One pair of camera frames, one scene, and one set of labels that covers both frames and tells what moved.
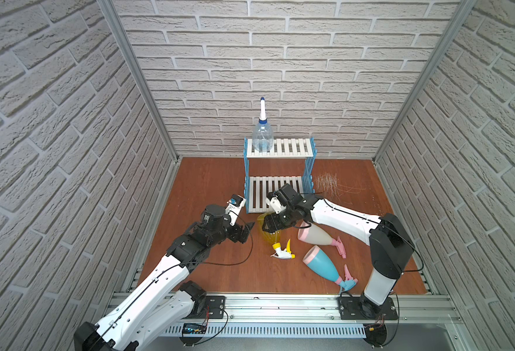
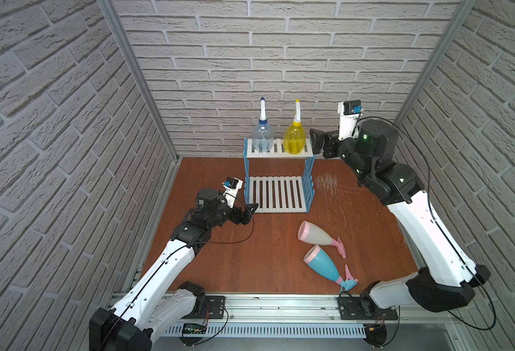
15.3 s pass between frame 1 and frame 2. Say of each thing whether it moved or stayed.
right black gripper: moved
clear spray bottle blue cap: stayed
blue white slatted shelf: stayed
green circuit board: stayed
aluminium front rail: stayed
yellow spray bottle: moved
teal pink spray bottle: stayed
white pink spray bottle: stayed
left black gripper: moved
